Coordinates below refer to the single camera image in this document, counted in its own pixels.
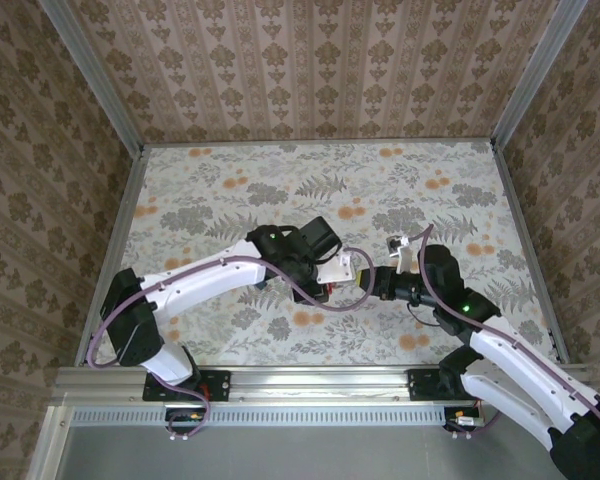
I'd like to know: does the floral table cover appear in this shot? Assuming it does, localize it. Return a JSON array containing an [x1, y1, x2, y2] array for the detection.
[[95, 141, 564, 367]]

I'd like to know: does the small electronics board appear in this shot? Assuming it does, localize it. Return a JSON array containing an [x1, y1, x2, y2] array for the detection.
[[164, 407, 206, 434], [443, 405, 486, 434]]

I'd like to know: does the grey metal panel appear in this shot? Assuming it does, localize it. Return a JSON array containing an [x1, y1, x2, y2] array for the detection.
[[54, 424, 556, 480]]

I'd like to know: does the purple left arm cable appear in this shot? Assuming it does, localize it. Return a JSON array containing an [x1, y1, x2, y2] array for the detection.
[[84, 247, 377, 444]]

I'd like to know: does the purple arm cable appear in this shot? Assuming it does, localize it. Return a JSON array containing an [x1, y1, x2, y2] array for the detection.
[[84, 247, 377, 444], [417, 223, 600, 441]]

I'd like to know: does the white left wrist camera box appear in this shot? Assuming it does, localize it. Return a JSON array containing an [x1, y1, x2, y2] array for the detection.
[[315, 251, 357, 287]]

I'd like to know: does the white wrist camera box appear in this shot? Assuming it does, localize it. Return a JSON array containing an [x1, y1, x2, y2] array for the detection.
[[385, 233, 415, 275], [315, 251, 357, 287]]

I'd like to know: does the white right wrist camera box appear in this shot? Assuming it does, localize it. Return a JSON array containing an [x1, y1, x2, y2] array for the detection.
[[385, 233, 415, 275]]

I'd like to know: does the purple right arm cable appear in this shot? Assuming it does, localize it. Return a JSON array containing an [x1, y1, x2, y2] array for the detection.
[[417, 223, 600, 441]]

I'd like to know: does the aluminium table side rail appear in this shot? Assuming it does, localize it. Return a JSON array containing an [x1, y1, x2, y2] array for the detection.
[[490, 144, 572, 365], [74, 144, 149, 369]]

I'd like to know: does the aluminium table edge rail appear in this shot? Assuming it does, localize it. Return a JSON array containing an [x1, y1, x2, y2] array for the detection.
[[52, 363, 600, 407]]

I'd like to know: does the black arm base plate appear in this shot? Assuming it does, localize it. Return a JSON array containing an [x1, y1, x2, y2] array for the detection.
[[143, 368, 231, 402], [408, 368, 476, 402]]

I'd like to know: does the thin aluminium table rail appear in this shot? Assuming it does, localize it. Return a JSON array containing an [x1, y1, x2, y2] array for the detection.
[[139, 135, 499, 150]]

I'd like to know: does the grey slotted cable duct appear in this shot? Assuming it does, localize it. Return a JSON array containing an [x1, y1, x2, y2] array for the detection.
[[69, 405, 449, 427]]

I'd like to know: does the aluminium frame post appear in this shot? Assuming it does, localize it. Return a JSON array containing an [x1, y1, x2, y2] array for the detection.
[[490, 0, 590, 151], [38, 0, 146, 154]]

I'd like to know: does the aluminium lower frame beam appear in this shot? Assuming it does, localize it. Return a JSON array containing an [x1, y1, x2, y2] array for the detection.
[[27, 404, 72, 480]]

